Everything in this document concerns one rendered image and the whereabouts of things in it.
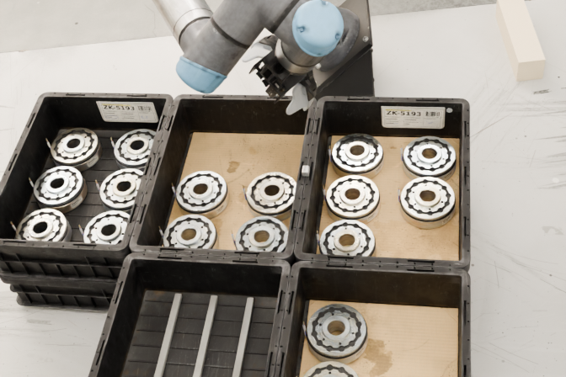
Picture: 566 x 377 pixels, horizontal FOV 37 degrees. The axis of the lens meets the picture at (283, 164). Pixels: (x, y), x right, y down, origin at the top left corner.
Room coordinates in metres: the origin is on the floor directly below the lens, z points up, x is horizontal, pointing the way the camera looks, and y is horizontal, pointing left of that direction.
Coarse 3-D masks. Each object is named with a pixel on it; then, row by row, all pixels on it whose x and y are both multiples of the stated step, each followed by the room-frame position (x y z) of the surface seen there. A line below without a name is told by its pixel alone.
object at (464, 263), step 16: (336, 96) 1.22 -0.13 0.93; (320, 112) 1.19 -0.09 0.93; (464, 112) 1.12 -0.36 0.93; (320, 128) 1.15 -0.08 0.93; (464, 128) 1.09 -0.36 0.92; (464, 144) 1.04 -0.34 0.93; (464, 160) 1.00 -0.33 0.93; (464, 176) 0.98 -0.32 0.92; (304, 192) 0.99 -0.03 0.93; (464, 192) 0.93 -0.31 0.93; (304, 208) 0.96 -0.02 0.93; (464, 208) 0.89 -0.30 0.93; (304, 224) 0.92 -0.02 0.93; (464, 224) 0.87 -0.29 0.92; (304, 240) 0.89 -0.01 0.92; (464, 240) 0.83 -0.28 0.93; (304, 256) 0.85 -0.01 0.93; (320, 256) 0.85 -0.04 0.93; (336, 256) 0.84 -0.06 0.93; (352, 256) 0.84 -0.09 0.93; (464, 256) 0.80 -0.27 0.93
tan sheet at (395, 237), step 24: (384, 144) 1.16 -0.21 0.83; (456, 144) 1.13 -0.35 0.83; (384, 168) 1.10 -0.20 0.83; (456, 168) 1.07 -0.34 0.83; (384, 192) 1.04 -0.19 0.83; (456, 192) 1.01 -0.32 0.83; (384, 216) 0.98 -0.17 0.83; (456, 216) 0.95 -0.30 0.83; (384, 240) 0.93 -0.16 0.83; (408, 240) 0.92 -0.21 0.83; (432, 240) 0.91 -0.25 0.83; (456, 240) 0.90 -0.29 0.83
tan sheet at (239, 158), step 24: (192, 144) 1.26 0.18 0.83; (216, 144) 1.25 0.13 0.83; (240, 144) 1.23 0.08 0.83; (264, 144) 1.22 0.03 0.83; (288, 144) 1.21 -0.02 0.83; (192, 168) 1.19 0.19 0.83; (216, 168) 1.18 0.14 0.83; (240, 168) 1.17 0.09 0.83; (264, 168) 1.16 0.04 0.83; (288, 168) 1.14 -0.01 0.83; (240, 192) 1.10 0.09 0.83; (216, 216) 1.05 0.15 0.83; (240, 216) 1.04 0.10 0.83
